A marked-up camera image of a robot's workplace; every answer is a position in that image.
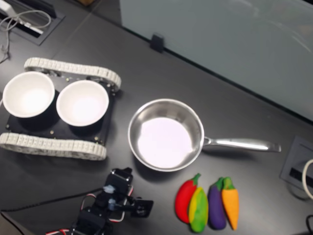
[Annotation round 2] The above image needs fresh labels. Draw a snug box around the purple toy aubergine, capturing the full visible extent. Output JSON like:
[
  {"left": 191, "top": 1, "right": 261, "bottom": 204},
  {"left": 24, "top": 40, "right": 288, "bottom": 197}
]
[{"left": 207, "top": 177, "right": 227, "bottom": 231}]

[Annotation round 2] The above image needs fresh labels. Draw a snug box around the red toy chilli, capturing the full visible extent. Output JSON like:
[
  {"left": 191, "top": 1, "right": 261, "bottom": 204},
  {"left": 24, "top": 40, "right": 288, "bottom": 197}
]
[{"left": 175, "top": 173, "right": 201, "bottom": 224}]

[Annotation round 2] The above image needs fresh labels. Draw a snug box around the black vehicle with white tracks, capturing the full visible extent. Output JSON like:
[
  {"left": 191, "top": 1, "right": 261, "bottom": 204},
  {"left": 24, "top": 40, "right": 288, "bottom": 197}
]
[{"left": 0, "top": 57, "right": 122, "bottom": 162}]

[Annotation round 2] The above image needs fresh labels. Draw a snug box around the yellow green toy corn cob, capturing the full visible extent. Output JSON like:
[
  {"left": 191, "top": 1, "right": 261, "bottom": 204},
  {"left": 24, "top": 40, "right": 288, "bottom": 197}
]
[{"left": 188, "top": 187, "right": 209, "bottom": 233}]

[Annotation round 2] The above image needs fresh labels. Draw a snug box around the white bowl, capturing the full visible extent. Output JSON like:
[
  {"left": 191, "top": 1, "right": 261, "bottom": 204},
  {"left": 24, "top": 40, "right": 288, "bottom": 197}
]
[
  {"left": 1, "top": 71, "right": 56, "bottom": 118},
  {"left": 55, "top": 80, "right": 110, "bottom": 127}
]

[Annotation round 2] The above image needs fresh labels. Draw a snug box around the orange toy carrot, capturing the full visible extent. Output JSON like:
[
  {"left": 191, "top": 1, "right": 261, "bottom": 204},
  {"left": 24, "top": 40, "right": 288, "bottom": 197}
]
[{"left": 221, "top": 176, "right": 240, "bottom": 231}]

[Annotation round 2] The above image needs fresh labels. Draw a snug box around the black partition clip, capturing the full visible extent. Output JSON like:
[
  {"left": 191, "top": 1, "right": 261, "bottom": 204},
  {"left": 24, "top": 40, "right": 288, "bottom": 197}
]
[{"left": 149, "top": 32, "right": 164, "bottom": 52}]

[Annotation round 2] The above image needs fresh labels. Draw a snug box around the frosted glass partition panel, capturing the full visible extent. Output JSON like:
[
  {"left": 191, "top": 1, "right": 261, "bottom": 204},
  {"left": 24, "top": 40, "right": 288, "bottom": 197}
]
[{"left": 119, "top": 0, "right": 313, "bottom": 122}]

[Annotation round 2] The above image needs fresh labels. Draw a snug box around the white power adapter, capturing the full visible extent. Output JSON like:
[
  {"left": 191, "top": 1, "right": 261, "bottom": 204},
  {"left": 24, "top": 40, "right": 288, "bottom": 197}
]
[{"left": 0, "top": 0, "right": 16, "bottom": 15}]

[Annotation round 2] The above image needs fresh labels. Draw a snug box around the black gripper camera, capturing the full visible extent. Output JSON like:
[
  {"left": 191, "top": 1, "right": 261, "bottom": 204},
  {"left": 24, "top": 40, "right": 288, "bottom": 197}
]
[{"left": 131, "top": 196, "right": 154, "bottom": 218}]

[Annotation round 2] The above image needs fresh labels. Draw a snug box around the steel pan with long handle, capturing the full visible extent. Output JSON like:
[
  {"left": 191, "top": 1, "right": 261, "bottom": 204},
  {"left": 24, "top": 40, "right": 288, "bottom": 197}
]
[{"left": 127, "top": 98, "right": 282, "bottom": 172}]

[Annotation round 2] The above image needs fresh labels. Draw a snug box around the black table cable hatch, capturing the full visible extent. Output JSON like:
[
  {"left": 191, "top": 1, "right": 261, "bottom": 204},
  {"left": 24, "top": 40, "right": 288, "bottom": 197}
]
[{"left": 0, "top": 0, "right": 66, "bottom": 47}]

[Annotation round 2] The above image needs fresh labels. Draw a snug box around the grey table cable hatch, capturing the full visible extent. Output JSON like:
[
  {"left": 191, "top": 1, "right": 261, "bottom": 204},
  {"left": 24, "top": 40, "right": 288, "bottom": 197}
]
[{"left": 280, "top": 136, "right": 313, "bottom": 189}]

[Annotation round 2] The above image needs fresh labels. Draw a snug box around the thin grey cable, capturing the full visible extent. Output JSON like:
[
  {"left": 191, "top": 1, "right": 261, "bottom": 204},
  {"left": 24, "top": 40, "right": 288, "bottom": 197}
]
[{"left": 0, "top": 9, "right": 52, "bottom": 63}]

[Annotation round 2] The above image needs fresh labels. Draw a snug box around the thick white cable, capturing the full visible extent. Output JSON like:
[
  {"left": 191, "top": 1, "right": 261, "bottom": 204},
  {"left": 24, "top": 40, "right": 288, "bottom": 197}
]
[{"left": 302, "top": 158, "right": 313, "bottom": 200}]

